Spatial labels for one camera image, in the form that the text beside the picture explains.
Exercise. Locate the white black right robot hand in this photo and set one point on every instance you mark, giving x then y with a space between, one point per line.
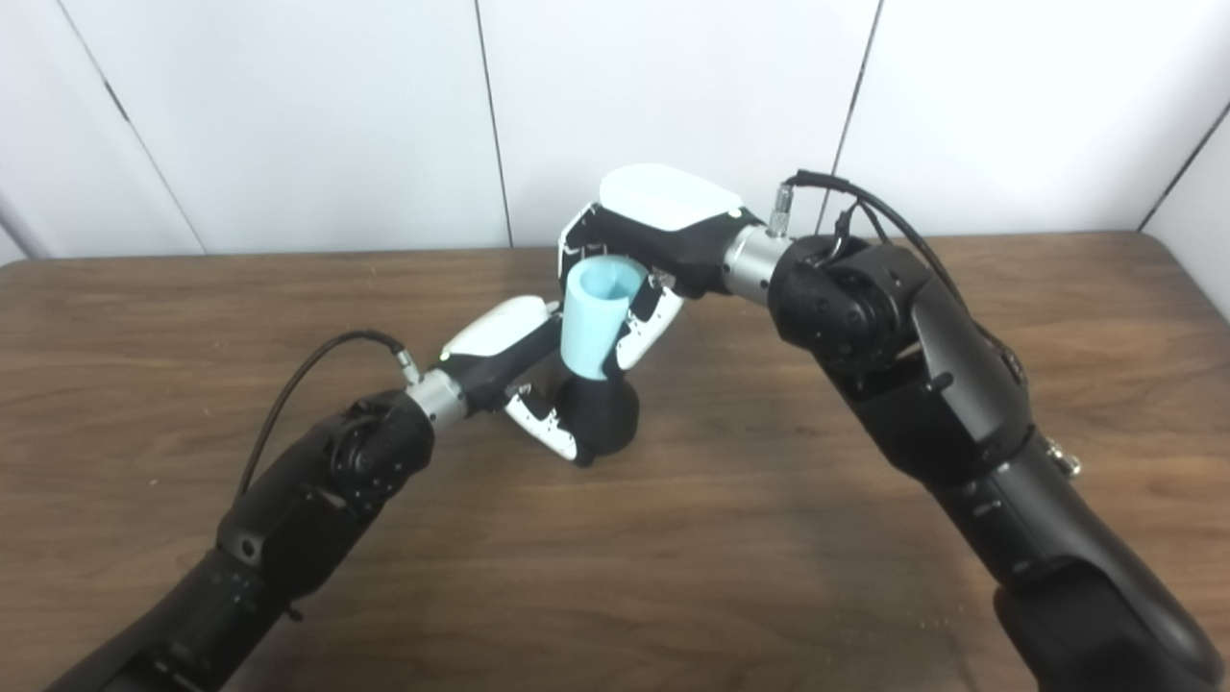
673 216

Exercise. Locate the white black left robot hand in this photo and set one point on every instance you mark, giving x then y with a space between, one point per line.
495 332

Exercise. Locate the light blue cup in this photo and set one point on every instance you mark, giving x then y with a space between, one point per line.
588 322

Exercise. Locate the black flask-shaped vase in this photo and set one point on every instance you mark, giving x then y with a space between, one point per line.
605 413

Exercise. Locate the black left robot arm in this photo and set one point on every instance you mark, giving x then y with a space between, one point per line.
307 509

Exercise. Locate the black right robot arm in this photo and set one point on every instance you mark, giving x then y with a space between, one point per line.
942 404

